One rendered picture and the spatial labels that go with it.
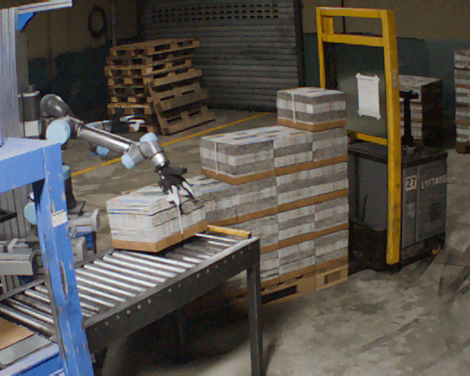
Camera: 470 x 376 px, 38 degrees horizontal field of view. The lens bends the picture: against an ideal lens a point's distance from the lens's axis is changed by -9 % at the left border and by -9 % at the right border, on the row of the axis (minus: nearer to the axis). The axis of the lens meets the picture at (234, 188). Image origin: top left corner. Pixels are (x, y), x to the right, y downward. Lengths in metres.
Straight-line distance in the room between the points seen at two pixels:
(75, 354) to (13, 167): 0.68
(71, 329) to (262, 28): 9.77
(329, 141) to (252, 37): 7.33
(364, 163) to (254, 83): 6.84
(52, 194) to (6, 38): 1.71
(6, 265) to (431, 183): 3.06
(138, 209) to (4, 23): 1.26
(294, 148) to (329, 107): 0.37
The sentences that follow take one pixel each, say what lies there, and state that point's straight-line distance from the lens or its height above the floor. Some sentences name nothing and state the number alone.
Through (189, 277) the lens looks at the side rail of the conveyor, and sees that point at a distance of 3.14.
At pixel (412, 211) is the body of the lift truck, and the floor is 0.42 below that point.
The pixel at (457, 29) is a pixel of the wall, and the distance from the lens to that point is 10.43.
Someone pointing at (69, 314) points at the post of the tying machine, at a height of 0.99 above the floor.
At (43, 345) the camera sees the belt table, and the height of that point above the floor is 0.80.
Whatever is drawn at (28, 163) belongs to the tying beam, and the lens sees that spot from 2.15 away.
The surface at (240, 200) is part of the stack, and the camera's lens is 4.39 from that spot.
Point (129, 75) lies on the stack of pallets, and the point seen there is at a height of 0.87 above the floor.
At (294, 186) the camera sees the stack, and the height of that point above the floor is 0.74.
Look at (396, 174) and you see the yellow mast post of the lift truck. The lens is 4.93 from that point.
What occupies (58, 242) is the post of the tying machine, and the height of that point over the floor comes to 1.24.
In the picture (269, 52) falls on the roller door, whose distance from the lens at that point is 11.79.
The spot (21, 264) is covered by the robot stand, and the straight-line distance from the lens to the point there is 3.69.
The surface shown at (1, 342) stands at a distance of 2.67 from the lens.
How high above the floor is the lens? 1.95
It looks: 15 degrees down
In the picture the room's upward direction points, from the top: 3 degrees counter-clockwise
